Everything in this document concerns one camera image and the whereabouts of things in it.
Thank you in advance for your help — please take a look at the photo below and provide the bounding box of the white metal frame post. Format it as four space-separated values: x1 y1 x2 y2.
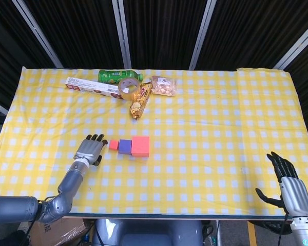
273 23 308 70
188 0 218 70
111 0 132 69
11 0 64 69

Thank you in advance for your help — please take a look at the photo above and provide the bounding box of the large red foam cube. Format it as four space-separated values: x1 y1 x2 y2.
131 136 150 157

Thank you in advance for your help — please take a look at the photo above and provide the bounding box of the clear bag of candies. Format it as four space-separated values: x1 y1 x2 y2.
150 75 176 98

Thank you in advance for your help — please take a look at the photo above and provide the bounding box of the green plastic drink bottle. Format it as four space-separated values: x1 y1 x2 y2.
98 69 144 85

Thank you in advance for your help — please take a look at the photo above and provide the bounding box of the purple foam cube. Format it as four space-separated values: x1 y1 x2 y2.
118 139 133 155

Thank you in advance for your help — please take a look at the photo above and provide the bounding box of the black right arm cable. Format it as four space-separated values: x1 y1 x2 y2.
278 215 291 246

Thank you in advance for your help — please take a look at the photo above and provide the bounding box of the clear tape roll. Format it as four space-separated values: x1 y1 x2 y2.
118 78 139 100

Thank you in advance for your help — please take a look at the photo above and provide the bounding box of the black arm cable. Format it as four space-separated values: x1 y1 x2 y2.
278 215 291 246
25 196 57 246

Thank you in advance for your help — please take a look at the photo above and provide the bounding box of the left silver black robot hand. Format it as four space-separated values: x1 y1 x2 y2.
73 133 108 167

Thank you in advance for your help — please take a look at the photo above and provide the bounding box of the yellow checkered tablecloth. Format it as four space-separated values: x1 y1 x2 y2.
0 66 308 218

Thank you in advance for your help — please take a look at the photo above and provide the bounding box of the long white baking paper box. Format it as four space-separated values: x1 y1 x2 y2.
65 76 124 100

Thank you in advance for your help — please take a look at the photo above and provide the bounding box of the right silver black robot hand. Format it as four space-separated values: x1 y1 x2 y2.
255 151 308 218

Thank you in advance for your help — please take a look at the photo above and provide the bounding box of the brown cardboard box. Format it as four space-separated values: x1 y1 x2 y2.
29 217 93 246

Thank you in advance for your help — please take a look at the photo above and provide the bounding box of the black pleated curtain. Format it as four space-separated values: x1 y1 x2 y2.
0 0 308 144

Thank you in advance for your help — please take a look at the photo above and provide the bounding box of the yellow table leg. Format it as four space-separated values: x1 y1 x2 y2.
247 220 256 246

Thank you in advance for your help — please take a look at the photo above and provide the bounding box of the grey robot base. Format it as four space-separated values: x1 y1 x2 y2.
92 219 204 246

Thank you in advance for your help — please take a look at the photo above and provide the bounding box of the gold snack package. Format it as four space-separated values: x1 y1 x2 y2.
129 82 153 119

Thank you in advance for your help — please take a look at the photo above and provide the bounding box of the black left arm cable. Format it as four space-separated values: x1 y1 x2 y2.
25 196 57 246

